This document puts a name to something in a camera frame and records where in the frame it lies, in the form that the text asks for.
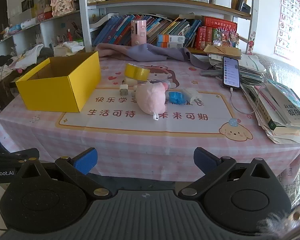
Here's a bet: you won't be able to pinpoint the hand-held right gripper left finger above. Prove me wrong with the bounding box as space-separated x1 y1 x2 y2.
15 147 113 201

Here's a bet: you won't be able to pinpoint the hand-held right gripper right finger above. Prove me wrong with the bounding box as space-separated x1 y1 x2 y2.
177 146 278 201

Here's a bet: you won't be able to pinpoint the white power adapter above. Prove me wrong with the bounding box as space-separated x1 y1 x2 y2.
181 87 203 103

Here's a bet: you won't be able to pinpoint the blue plastic packet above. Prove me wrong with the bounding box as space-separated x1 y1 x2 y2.
168 91 186 105

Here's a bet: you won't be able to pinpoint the yellow cardboard box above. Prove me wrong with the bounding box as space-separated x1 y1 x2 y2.
15 51 102 113

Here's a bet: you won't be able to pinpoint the pink plush toy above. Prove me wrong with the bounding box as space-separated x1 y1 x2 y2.
135 81 172 121

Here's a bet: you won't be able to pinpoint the yellow tape roll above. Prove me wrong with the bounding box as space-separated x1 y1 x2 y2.
124 63 151 82

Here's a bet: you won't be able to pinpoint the pile of clothes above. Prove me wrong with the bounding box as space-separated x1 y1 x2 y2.
0 54 23 93

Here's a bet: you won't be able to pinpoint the stack of thick books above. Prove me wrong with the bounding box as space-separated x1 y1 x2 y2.
241 79 300 145

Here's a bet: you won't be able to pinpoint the smartphone with lit screen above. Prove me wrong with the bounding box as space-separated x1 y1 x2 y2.
222 56 241 89

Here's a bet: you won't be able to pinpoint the white printed shirt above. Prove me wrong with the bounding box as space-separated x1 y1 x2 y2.
14 44 44 69

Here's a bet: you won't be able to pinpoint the grey furry cloth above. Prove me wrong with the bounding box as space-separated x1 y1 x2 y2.
256 202 300 240

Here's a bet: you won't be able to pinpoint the dark grey garment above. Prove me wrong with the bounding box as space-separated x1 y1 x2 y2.
39 47 54 59

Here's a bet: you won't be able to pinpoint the pile of workbooks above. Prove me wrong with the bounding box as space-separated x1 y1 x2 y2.
200 54 267 87

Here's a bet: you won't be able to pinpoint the brown paper envelope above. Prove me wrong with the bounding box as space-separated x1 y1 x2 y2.
203 44 242 58

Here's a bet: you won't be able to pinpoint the cream tissue pack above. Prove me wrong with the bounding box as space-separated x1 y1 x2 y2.
52 41 85 57

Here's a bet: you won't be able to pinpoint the small orange blue carton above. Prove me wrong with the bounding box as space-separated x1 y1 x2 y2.
158 42 185 49
157 34 185 43

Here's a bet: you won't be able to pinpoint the white long carton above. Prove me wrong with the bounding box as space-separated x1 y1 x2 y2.
21 17 38 30

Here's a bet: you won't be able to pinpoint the pink and purple cloth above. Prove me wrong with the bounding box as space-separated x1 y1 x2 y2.
95 43 215 71

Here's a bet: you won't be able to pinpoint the colourful glittery trinkets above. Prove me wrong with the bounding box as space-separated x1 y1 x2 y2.
212 29 240 48

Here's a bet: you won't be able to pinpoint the cartoon sticker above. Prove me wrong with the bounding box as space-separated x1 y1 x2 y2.
247 31 256 55

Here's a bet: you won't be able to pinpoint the cluster of stationery tools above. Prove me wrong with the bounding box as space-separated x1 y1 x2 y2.
56 21 84 44

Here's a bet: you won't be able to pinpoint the row of colourful books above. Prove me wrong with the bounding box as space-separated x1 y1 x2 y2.
92 14 203 47

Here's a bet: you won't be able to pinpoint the pink rectangular box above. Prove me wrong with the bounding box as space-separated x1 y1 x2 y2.
130 19 148 47

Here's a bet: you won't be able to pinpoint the red thick dictionary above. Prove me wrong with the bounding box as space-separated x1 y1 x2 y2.
201 16 238 32

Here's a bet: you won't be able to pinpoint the red round jar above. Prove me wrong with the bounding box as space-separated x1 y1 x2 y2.
43 4 53 19

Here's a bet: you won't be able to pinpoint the white bookshelf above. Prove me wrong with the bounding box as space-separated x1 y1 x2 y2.
0 0 260 58

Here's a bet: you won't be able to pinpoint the pink dress doll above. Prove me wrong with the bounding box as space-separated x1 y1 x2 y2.
50 0 76 17

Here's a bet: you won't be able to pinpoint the small black device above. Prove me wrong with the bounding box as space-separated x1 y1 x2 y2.
236 0 252 12

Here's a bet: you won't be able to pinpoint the white charging cable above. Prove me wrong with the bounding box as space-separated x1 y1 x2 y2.
229 84 267 114

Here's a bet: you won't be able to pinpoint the black picture frame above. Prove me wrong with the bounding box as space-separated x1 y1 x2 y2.
21 0 34 13

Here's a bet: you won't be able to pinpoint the alphabet wall poster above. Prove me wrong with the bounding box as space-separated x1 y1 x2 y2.
274 0 300 61

